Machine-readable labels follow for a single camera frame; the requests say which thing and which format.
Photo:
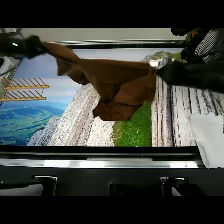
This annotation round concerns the brown garment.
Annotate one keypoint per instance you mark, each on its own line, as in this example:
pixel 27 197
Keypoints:
pixel 120 83

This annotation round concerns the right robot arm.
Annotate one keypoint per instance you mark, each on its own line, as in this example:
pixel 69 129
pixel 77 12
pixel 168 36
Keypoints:
pixel 193 75

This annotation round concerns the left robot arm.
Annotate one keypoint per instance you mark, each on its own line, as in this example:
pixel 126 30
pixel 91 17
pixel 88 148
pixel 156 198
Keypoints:
pixel 20 46

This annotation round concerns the brown clothes hanger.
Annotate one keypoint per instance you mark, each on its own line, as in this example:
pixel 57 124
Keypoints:
pixel 23 98

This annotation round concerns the black garment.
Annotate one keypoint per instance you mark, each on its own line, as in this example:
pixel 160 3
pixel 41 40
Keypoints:
pixel 186 55

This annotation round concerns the white garment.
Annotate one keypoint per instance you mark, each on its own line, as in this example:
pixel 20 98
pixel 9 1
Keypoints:
pixel 210 140

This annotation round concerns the checked shirt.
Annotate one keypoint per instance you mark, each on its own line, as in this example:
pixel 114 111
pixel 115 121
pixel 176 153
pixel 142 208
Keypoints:
pixel 211 45

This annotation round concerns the silver frame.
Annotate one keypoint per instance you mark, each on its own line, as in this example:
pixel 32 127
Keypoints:
pixel 100 164

